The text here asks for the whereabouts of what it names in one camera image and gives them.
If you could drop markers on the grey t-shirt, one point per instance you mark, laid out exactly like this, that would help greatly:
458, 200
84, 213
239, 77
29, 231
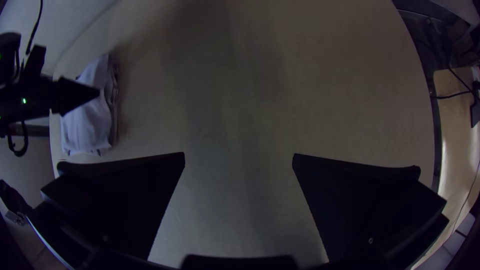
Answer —
88, 123

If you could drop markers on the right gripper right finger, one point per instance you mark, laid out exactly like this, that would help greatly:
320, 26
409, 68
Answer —
367, 213

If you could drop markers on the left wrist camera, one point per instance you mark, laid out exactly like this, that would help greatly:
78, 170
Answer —
35, 60

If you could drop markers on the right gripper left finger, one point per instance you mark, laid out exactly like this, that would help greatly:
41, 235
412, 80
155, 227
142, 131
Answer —
112, 210

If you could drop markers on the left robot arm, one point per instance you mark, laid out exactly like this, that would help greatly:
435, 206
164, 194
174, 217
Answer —
8, 56

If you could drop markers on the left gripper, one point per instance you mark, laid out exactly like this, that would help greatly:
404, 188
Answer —
26, 103

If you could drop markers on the pale wooden side table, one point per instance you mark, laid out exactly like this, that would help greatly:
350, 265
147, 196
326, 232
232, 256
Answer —
455, 157

